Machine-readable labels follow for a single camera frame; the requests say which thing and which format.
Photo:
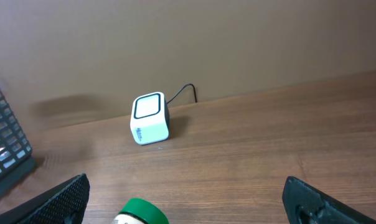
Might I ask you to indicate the green lid jar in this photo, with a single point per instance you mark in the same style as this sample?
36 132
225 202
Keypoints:
140 211

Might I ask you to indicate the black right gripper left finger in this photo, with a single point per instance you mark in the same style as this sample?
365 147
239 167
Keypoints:
64 204

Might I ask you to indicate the white barcode scanner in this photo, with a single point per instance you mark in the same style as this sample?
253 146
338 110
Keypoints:
150 118

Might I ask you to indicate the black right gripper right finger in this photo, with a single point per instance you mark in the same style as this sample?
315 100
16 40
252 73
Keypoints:
305 204

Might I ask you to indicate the grey plastic mesh basket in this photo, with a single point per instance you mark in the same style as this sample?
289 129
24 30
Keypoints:
15 149

